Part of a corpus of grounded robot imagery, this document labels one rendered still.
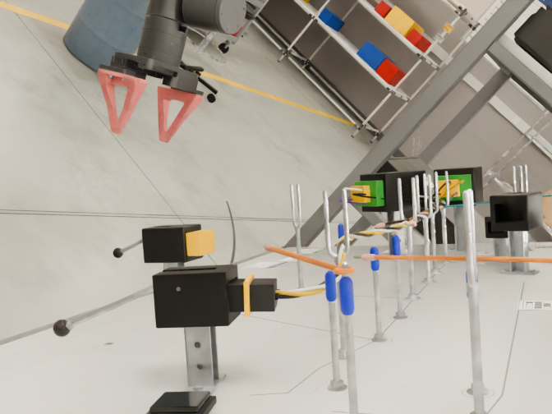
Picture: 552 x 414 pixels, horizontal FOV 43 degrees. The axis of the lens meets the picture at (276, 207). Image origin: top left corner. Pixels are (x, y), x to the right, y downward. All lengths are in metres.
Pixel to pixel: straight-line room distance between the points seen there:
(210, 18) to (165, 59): 0.08
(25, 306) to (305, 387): 1.82
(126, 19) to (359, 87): 5.09
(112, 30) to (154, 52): 3.20
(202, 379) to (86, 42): 3.71
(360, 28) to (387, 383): 8.48
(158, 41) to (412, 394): 0.58
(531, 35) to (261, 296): 1.07
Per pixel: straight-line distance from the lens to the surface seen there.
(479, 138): 8.25
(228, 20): 0.90
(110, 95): 0.92
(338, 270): 0.40
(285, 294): 0.53
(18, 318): 2.26
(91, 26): 4.17
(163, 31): 0.93
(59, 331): 0.59
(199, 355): 0.55
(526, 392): 0.52
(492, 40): 1.42
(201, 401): 0.50
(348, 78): 8.87
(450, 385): 0.54
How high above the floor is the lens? 1.38
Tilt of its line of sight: 19 degrees down
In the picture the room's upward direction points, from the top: 41 degrees clockwise
